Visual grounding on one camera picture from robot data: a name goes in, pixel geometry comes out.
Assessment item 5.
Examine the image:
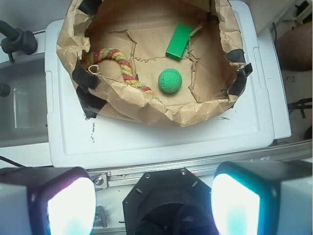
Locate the green dimpled ball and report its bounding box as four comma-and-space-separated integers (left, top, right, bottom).
158, 69, 182, 94

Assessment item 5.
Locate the white plastic bin lid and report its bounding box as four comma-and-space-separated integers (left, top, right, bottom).
45, 0, 291, 169

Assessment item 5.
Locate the aluminium extrusion rail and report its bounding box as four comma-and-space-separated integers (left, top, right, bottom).
88, 139, 313, 190

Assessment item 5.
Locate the multicoloured twisted rope toy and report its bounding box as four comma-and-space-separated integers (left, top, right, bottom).
82, 48, 158, 100

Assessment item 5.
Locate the black clamp handle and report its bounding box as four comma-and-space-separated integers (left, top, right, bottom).
0, 20, 38, 63

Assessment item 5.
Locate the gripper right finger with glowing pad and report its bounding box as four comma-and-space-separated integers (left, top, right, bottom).
211, 160, 313, 235

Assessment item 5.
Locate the green rectangular block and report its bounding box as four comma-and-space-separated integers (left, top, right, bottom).
165, 24, 192, 61

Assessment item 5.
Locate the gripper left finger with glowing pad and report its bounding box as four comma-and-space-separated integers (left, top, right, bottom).
0, 166, 96, 235

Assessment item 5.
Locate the crumpled brown paper bag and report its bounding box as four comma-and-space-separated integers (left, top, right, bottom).
57, 0, 252, 127

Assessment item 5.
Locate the black octagonal mount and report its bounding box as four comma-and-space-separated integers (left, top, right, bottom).
122, 168, 219, 235

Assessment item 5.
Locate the clear plastic storage bin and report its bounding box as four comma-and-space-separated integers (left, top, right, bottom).
0, 51, 51, 148

